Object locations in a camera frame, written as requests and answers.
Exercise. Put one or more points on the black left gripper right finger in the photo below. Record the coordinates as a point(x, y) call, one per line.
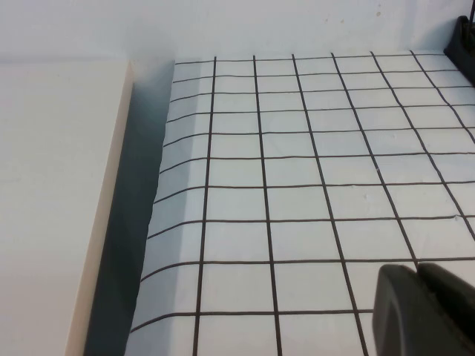
point(454, 304)

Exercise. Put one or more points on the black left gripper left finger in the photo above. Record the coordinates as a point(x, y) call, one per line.
point(397, 315)

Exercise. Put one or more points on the white black-grid tablecloth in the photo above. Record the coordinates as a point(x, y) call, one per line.
point(297, 185)

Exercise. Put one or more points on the black plastic drain tray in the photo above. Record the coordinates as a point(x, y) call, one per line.
point(462, 48)

